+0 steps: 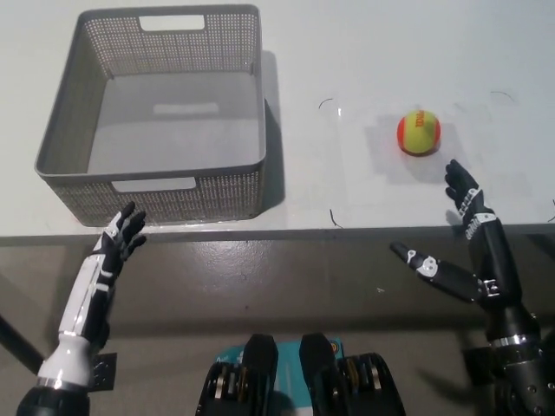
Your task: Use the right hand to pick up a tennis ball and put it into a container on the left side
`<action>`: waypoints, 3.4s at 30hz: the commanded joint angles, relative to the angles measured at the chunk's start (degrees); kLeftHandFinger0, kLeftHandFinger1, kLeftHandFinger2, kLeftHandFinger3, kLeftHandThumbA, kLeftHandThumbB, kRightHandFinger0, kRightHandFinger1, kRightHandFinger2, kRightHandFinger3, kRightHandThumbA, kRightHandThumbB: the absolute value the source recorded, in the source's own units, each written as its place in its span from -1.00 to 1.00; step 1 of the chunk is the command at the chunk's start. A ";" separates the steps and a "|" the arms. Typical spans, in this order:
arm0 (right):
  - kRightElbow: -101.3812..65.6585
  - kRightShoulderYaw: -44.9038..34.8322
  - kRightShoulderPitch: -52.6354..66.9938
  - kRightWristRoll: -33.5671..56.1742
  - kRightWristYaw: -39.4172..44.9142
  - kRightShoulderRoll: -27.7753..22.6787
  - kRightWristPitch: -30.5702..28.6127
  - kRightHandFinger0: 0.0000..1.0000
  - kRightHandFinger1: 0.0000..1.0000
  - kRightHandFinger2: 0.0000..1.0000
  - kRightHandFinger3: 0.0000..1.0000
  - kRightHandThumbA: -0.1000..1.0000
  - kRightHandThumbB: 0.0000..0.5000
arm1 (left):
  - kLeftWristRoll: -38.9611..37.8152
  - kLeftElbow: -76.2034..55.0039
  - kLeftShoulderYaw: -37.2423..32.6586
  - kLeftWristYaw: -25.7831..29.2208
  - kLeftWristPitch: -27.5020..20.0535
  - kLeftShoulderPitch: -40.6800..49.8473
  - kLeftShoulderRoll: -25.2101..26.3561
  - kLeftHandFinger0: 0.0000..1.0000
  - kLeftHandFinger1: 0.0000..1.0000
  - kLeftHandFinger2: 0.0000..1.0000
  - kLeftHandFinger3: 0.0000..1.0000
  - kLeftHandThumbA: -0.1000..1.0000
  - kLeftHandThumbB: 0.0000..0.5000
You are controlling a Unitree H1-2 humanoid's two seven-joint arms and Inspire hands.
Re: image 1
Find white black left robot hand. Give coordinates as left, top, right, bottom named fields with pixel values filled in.
left=58, top=201, right=147, bottom=348

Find orange and yellow tennis ball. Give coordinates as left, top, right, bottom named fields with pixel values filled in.
left=396, top=108, right=442, bottom=156

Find black table leg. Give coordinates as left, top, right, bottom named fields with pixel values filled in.
left=0, top=309, right=47, bottom=376

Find gray perforated plastic basket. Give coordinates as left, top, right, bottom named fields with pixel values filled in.
left=34, top=3, right=268, bottom=227

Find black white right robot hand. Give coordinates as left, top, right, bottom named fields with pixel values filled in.
left=388, top=159, right=522, bottom=307

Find gray square tape patch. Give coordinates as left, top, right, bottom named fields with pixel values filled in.
left=366, top=114, right=466, bottom=184

